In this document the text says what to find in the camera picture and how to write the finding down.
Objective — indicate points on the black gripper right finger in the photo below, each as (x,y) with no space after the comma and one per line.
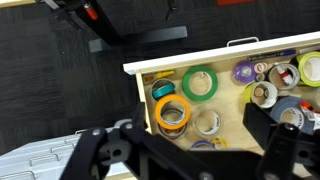
(286,150)

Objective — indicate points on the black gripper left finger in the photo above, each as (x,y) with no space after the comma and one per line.
(100,156)

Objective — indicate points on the orange masking tape roll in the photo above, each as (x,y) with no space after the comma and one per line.
(172,97)

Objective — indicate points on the white yellow tape roll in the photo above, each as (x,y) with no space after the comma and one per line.
(271,96)

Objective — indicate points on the small yellow tape roll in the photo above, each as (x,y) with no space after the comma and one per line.
(224,142)

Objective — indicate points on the small brown tape core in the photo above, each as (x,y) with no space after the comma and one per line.
(259,91)

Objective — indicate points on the white tape roll large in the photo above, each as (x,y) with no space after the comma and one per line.
(295,78)

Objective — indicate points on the grey tape roll thin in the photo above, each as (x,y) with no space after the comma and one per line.
(170,134)

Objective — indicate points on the clear white tape roll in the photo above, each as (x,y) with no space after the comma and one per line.
(215,123)

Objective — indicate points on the small purple tape roll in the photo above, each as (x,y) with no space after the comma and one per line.
(202,142)

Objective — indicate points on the small pink tape roll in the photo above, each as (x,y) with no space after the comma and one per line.
(257,67)

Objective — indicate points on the yellow-green tape roll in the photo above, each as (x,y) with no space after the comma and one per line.
(301,63)

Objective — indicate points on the purple tape roll clear core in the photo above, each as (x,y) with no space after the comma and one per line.
(237,75)

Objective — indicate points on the teal tape roll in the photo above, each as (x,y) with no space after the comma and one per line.
(163,90)

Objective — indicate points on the green tape roll wide hole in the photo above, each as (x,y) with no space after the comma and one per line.
(186,83)

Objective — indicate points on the red orange packet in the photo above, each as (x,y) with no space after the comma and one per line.
(306,106)

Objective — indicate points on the red white glue bottle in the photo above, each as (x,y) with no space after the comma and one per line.
(285,76)

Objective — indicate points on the wooden drawer white front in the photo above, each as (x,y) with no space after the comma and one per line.
(230,96)

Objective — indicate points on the small orange block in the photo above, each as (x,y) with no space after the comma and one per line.
(149,78)

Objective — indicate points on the blue black pen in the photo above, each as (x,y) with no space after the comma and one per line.
(270,55)

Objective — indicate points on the yellow marker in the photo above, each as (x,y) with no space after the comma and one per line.
(165,73)

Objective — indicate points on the black metal stand frame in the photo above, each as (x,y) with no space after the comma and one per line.
(110,33)

